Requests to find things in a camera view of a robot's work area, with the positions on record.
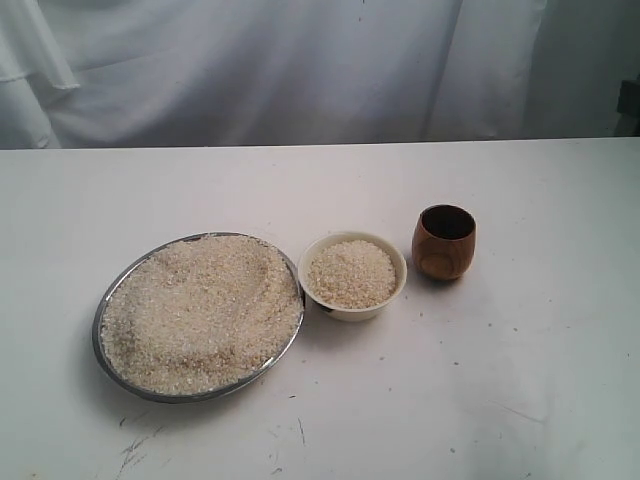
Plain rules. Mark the white backdrop curtain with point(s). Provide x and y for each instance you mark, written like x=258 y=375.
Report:
x=105 y=74

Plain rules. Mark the metal plate of rice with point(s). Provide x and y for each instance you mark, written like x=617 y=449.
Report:
x=198 y=317

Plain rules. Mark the brown wooden cup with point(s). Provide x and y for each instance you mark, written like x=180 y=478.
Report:
x=443 y=243

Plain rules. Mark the white bowl of rice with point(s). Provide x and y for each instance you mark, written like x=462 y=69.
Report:
x=352 y=276

